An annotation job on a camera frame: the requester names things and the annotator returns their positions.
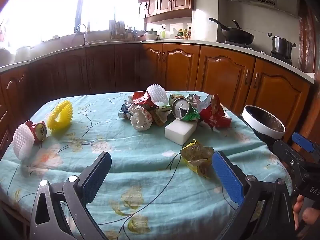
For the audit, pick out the crumpled red foil wrapper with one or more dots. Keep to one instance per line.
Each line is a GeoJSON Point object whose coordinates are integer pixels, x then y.
{"type": "Point", "coordinates": [141, 99]}

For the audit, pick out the yellow condiment bottle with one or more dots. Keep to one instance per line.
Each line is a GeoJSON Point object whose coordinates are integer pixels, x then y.
{"type": "Point", "coordinates": [185, 33]}

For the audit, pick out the green drink can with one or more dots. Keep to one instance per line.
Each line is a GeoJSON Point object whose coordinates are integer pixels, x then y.
{"type": "Point", "coordinates": [181, 110]}

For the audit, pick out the wooden wall cabinets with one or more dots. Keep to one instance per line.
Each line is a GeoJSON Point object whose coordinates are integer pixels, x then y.
{"type": "Point", "coordinates": [165, 0]}

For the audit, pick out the crumpled blue silver wrapper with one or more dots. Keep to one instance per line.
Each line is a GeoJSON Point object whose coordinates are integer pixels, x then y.
{"type": "Point", "coordinates": [124, 110]}

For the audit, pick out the steel cooking pot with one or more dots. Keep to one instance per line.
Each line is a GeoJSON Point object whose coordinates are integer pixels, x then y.
{"type": "Point", "coordinates": [281, 46]}

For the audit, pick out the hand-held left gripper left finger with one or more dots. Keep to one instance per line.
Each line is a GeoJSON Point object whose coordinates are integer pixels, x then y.
{"type": "Point", "coordinates": [96, 177]}

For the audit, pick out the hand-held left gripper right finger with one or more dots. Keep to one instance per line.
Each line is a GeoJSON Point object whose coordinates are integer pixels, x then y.
{"type": "Point", "coordinates": [227, 177]}

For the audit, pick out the crumpled yellow green wrapper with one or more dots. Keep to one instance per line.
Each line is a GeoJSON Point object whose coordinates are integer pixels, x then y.
{"type": "Point", "coordinates": [195, 157]}

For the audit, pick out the black gas stove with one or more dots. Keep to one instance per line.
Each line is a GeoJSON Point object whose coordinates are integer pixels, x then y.
{"type": "Point", "coordinates": [235, 43]}

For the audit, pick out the crumpled brown wrapper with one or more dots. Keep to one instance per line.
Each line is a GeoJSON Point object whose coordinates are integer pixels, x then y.
{"type": "Point", "coordinates": [160, 117]}

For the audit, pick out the white foam fruit net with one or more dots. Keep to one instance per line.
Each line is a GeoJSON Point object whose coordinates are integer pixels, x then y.
{"type": "Point", "coordinates": [156, 93]}
{"type": "Point", "coordinates": [22, 142]}

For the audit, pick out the wooden base cabinets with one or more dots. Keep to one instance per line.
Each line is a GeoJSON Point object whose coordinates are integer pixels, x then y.
{"type": "Point", "coordinates": [220, 72]}

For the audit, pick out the white electric cooker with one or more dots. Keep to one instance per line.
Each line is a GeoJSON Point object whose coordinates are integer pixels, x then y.
{"type": "Point", "coordinates": [150, 35]}

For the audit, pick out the chrome kitchen faucet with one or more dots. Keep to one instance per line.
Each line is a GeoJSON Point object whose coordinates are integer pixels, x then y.
{"type": "Point", "coordinates": [85, 33]}

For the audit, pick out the large red snack bag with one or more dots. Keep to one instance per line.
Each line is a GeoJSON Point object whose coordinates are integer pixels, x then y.
{"type": "Point", "coordinates": [213, 116]}

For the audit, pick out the crushed red drink can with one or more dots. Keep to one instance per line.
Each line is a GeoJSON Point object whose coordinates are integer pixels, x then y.
{"type": "Point", "coordinates": [40, 130]}

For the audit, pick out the white crumpled paper ball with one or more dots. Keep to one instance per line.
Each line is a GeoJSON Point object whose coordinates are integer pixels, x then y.
{"type": "Point", "coordinates": [140, 117]}

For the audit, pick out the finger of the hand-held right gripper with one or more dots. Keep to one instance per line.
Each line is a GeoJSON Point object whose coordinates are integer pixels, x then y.
{"type": "Point", "coordinates": [302, 141]}
{"type": "Point", "coordinates": [287, 155]}

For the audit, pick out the utensil holder rack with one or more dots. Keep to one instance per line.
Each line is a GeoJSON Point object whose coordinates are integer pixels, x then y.
{"type": "Point", "coordinates": [116, 30]}

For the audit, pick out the yellow foam fruit net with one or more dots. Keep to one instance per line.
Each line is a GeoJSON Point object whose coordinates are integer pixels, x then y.
{"type": "Point", "coordinates": [53, 122]}

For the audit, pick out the yellow green bottle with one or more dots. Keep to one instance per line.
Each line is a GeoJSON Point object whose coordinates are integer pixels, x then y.
{"type": "Point", "coordinates": [163, 33]}

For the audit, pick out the white bin with black liner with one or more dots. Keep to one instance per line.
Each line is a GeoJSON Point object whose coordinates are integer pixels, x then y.
{"type": "Point", "coordinates": [252, 122]}

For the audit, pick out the black wok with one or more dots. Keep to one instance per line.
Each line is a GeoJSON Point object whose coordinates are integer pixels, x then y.
{"type": "Point", "coordinates": [237, 36]}

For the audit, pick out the green lidded jar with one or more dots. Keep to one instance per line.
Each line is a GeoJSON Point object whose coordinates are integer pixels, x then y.
{"type": "Point", "coordinates": [179, 33]}

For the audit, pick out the small green carton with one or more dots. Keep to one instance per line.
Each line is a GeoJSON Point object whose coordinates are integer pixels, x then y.
{"type": "Point", "coordinates": [176, 97]}

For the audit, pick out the person's right hand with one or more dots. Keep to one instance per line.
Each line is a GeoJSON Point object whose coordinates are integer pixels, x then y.
{"type": "Point", "coordinates": [308, 217]}

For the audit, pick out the floral teal tablecloth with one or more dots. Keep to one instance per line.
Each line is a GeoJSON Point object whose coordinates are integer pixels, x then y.
{"type": "Point", "coordinates": [140, 160]}

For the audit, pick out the kitchen window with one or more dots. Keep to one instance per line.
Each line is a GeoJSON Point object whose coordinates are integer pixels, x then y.
{"type": "Point", "coordinates": [50, 7]}

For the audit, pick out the speckled kitchen countertop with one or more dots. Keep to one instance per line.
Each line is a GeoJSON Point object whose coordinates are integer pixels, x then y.
{"type": "Point", "coordinates": [200, 42]}

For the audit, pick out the white foam block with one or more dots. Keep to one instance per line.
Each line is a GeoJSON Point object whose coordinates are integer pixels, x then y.
{"type": "Point", "coordinates": [180, 131]}

